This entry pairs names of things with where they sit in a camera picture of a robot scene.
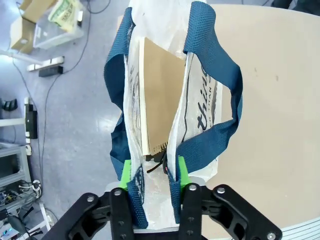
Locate brown cardboard box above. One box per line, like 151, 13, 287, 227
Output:
9, 0, 57, 50

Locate green printed paper bag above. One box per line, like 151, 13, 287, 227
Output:
47, 0, 80, 33

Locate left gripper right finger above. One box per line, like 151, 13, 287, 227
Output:
174, 155, 283, 240

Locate grey metal frame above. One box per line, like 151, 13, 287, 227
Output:
0, 142, 34, 191

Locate clear plastic storage bin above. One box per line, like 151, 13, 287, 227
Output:
32, 9, 85, 50

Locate white power strip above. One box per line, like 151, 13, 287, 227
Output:
26, 56, 66, 72

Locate white mesh bag navy handles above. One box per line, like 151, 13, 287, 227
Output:
103, 0, 244, 231

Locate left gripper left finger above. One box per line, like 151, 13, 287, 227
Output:
67, 159, 136, 240

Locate black power adapter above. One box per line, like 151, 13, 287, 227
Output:
38, 65, 64, 78

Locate black floor cable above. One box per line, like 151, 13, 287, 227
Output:
38, 9, 92, 196

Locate brown spiral notebook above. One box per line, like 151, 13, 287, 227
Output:
138, 37, 187, 156

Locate black power strip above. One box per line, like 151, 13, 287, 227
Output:
23, 102, 39, 140

